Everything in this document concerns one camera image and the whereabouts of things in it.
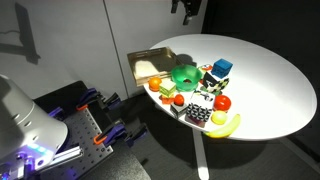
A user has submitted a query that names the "blue block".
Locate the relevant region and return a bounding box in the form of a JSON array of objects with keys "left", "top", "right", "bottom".
[{"left": 211, "top": 58, "right": 234, "bottom": 80}]

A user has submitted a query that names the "green bowl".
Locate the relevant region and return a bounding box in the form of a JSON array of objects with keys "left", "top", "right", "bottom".
[{"left": 170, "top": 64, "right": 204, "bottom": 92}]

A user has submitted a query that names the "small flat red block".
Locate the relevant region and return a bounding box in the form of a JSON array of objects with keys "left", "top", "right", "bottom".
[{"left": 159, "top": 94, "right": 176, "bottom": 105}]

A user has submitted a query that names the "wooden tray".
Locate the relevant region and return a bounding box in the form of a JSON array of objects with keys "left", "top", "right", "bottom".
[{"left": 126, "top": 46, "right": 184, "bottom": 88}]

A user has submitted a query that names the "black yellow checkered cube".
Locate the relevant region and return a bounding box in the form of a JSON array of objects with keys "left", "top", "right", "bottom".
[{"left": 201, "top": 71, "right": 230, "bottom": 96}]

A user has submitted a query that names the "orange fruit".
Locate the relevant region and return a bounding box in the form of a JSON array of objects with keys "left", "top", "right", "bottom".
[{"left": 148, "top": 76, "right": 163, "bottom": 93}]

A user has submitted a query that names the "green yellow striped cube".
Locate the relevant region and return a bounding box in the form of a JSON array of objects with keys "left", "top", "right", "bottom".
[{"left": 158, "top": 79, "right": 177, "bottom": 99}]

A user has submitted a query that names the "white picture cube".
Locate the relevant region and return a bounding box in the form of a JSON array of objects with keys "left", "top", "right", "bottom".
[{"left": 189, "top": 89, "right": 217, "bottom": 110}]

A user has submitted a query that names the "small red tomato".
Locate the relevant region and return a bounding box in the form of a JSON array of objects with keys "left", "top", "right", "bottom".
[{"left": 173, "top": 94, "right": 186, "bottom": 107}]

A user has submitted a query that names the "red apple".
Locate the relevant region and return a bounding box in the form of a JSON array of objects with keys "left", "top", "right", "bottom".
[{"left": 213, "top": 94, "right": 232, "bottom": 113}]

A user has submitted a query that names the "black white grey cube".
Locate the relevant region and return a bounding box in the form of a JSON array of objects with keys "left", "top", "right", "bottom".
[{"left": 169, "top": 102, "right": 189, "bottom": 120}]

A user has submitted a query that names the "black white patterned cube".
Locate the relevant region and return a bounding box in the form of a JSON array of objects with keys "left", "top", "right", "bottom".
[{"left": 184, "top": 102, "right": 213, "bottom": 129}]

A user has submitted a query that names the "yellow lemon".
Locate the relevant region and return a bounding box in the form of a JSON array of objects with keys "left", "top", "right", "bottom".
[{"left": 210, "top": 110, "right": 228, "bottom": 126}]

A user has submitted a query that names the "purple orange bar clamp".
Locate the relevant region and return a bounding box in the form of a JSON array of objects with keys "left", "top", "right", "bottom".
[
  {"left": 75, "top": 88, "right": 121, "bottom": 113},
  {"left": 93, "top": 121, "right": 149, "bottom": 148}
]

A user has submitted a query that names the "yellow banana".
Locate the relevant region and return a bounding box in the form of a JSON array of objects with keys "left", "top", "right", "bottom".
[{"left": 204, "top": 113, "right": 242, "bottom": 139}]

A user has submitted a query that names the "white table leg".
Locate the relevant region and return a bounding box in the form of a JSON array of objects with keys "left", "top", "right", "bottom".
[{"left": 191, "top": 128, "right": 210, "bottom": 180}]

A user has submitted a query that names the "perforated metal board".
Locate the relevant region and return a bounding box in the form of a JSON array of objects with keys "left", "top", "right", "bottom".
[{"left": 39, "top": 106, "right": 114, "bottom": 180}]

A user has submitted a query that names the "black robot stand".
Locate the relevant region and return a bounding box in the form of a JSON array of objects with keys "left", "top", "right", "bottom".
[{"left": 33, "top": 79, "right": 153, "bottom": 180}]

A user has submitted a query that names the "aluminium extrusion rail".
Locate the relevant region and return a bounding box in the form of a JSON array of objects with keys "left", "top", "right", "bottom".
[
  {"left": 46, "top": 145, "right": 84, "bottom": 168},
  {"left": 48, "top": 106, "right": 65, "bottom": 120}
]

